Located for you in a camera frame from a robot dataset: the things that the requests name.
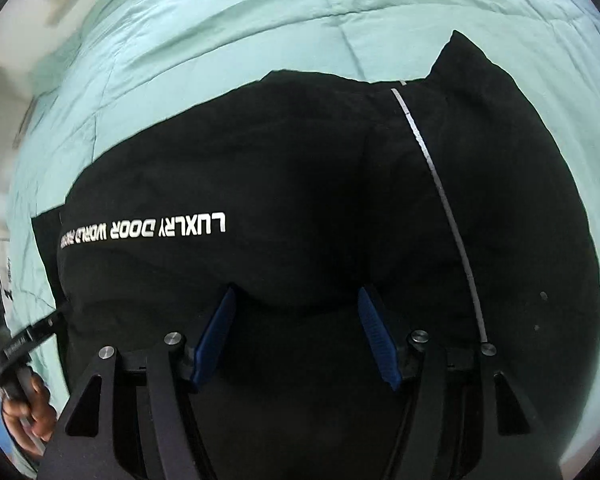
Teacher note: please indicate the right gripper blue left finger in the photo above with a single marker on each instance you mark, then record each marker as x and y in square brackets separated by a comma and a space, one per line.
[204, 355]

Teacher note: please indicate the mint green bed quilt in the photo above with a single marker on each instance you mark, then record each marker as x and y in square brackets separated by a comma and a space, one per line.
[130, 63]

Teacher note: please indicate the white shelf unit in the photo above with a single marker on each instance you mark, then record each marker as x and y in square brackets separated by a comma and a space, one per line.
[16, 105]

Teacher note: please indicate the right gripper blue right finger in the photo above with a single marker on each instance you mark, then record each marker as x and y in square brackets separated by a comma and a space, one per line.
[381, 344]

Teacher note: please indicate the person's left hand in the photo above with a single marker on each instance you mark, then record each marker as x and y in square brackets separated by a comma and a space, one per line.
[34, 419]

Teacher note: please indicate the black hooded jacket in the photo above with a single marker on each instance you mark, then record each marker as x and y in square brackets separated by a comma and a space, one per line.
[445, 198]

